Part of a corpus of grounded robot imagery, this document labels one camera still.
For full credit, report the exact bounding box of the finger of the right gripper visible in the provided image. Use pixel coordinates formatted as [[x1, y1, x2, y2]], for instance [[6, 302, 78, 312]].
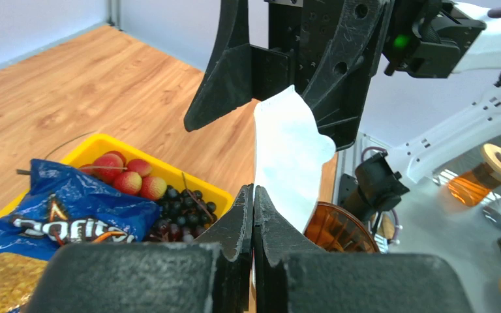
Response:
[[183, 1, 252, 132], [302, 1, 394, 151]]

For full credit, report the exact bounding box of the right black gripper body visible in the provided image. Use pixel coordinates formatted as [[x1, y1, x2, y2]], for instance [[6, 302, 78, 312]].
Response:
[[250, 0, 487, 152]]

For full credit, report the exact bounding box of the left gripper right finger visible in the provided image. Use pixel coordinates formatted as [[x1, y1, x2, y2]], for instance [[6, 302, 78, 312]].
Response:
[[253, 185, 324, 312]]

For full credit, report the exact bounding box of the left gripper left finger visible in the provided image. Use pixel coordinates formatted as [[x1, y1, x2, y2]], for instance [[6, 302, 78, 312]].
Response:
[[192, 184, 254, 312]]

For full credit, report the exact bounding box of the brown coffee dripper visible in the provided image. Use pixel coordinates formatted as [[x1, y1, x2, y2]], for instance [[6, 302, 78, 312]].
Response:
[[304, 201, 380, 253]]

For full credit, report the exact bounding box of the white coffee filter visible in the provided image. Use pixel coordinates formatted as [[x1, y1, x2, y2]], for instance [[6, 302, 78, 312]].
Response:
[[254, 85, 335, 232]]

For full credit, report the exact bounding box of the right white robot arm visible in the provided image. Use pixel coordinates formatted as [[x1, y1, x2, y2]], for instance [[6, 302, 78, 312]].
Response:
[[184, 1, 501, 229]]

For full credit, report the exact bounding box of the dark grape bunch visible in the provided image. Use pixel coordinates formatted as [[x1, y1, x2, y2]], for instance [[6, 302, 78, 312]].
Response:
[[143, 173, 219, 243]]

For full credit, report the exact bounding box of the yellow plastic tray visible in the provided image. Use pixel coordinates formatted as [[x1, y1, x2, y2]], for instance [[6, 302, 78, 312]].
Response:
[[8, 135, 234, 218]]

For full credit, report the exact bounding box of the red lychee bunch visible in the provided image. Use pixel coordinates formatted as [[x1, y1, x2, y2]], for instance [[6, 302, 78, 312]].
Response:
[[79, 151, 168, 201]]

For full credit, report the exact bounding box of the blue chips bag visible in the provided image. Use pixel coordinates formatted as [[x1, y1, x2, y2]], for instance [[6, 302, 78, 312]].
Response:
[[0, 159, 160, 312]]

